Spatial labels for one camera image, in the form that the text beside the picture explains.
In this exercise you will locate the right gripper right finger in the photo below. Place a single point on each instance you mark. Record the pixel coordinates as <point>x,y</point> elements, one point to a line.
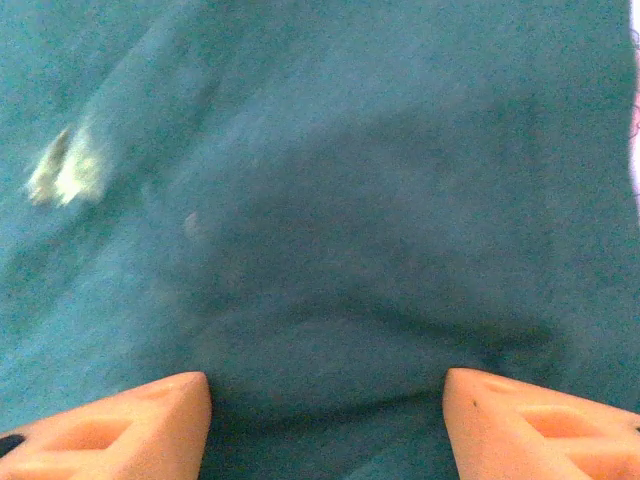
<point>530,430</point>

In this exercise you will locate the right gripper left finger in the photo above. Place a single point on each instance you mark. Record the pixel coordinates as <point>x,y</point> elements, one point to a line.
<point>125,435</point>

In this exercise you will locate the dark green t-shirt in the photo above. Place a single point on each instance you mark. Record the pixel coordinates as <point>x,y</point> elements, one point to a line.
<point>320,200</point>

